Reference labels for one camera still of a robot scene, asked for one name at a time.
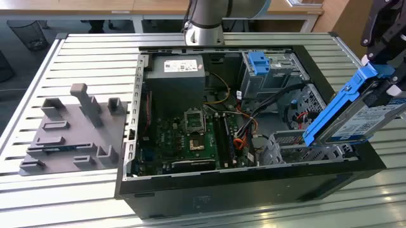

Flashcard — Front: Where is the yellow wire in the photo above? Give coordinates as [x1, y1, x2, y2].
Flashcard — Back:
[203, 72, 231, 105]

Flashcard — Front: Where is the coiled orange wire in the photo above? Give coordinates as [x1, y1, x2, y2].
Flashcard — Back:
[233, 138, 253, 151]

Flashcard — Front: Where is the tall metal disk bay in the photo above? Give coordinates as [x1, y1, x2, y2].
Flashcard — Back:
[240, 52, 306, 105]

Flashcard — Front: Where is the thin orange wire bundle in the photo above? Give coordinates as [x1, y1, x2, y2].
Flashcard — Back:
[238, 107, 260, 136]

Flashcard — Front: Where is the hard disk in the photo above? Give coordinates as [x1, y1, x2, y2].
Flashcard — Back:
[302, 62, 406, 146]

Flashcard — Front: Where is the wooden desk white frame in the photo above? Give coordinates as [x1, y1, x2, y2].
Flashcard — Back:
[0, 0, 325, 34]

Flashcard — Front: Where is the black mesh waste bin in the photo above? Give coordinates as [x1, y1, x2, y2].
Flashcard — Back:
[7, 19, 50, 51]

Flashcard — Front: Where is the black power wire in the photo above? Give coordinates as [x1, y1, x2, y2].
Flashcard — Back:
[237, 83, 308, 139]

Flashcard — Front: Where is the grey power supply unit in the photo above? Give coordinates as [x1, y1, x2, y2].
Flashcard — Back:
[145, 55, 207, 114]

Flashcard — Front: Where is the black RAM slot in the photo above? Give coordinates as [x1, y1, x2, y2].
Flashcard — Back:
[214, 113, 230, 168]

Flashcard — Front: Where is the green motherboard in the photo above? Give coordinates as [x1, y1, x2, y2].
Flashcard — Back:
[133, 104, 256, 177]

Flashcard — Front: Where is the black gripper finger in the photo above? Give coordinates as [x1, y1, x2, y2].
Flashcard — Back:
[361, 0, 394, 65]
[378, 20, 406, 96]

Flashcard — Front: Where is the CPU socket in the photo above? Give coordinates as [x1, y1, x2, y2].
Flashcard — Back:
[189, 135, 207, 152]

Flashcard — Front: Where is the grey parts rack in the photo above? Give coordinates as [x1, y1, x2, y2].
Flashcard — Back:
[19, 83, 131, 177]

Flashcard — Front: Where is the black office chair base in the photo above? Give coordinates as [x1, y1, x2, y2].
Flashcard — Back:
[87, 19, 107, 34]

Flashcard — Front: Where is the blue disk carrier latch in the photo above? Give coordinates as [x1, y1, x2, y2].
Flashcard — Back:
[249, 51, 272, 76]

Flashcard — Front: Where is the red data wire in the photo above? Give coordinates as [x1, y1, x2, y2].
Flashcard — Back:
[297, 113, 317, 125]

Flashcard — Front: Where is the metal socket cover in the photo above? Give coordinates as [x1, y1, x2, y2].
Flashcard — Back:
[183, 108, 207, 134]

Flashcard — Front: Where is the low metal disk bay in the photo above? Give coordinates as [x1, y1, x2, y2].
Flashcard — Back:
[260, 129, 360, 167]

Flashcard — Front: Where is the wooden cabinet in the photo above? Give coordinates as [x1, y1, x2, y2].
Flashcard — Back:
[313, 0, 374, 34]

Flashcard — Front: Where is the black PC case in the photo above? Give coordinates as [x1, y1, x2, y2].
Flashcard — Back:
[114, 44, 388, 220]

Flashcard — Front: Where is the RAM stick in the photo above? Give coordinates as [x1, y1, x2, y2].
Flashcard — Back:
[41, 146, 78, 153]

